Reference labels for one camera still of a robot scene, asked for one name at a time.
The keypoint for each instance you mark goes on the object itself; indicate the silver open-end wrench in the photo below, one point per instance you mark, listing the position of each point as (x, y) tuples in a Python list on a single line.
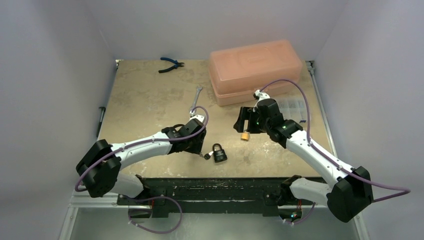
[(195, 100)]

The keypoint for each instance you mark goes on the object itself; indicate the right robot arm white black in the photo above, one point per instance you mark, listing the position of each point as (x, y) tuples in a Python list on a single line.
[(346, 190)]

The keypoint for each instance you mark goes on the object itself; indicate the brass padlock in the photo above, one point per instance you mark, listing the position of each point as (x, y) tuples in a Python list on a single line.
[(245, 136)]

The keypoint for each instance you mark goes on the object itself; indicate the pink plastic toolbox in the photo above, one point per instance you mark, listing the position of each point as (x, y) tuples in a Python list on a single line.
[(236, 73)]

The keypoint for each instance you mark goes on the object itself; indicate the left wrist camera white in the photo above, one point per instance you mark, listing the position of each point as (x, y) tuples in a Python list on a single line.
[(194, 116)]

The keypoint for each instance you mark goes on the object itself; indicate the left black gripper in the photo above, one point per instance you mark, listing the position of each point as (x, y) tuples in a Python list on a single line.
[(196, 148)]

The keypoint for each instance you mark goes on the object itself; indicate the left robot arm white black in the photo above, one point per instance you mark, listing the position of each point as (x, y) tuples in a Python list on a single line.
[(100, 170)]

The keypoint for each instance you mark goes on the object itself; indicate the clear plastic organizer box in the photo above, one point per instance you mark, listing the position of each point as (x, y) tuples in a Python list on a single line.
[(293, 108)]

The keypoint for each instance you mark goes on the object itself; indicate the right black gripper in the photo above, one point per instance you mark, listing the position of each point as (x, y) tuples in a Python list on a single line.
[(248, 120)]

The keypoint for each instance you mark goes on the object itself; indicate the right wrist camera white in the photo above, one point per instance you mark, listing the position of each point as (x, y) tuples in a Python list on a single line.
[(260, 95)]

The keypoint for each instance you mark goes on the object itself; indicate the black mounting base plate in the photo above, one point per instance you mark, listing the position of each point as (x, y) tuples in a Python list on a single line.
[(222, 195)]

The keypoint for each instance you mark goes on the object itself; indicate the black padlock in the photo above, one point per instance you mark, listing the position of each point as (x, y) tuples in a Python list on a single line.
[(219, 153)]

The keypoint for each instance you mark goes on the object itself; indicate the black key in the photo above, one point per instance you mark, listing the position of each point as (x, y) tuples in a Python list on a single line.
[(208, 155)]

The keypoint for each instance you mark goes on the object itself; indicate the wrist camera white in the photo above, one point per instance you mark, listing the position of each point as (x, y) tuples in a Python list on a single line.
[(194, 116), (260, 95)]

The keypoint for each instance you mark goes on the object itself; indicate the aluminium frame rail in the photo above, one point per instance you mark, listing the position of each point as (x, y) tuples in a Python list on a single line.
[(82, 202)]

